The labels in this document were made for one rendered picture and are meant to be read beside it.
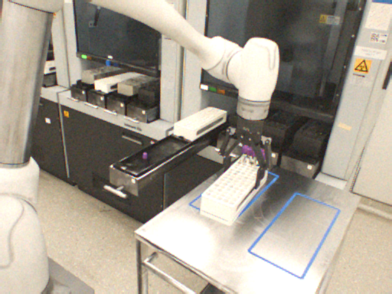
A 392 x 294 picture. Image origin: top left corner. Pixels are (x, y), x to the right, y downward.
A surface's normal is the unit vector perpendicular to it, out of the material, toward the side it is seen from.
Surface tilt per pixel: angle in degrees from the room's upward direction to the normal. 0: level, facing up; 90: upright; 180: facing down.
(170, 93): 90
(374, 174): 90
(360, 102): 90
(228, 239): 0
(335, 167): 90
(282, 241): 0
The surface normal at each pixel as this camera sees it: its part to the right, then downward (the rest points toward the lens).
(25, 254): 0.86, 0.13
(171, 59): -0.54, 0.35
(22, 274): 0.76, 0.32
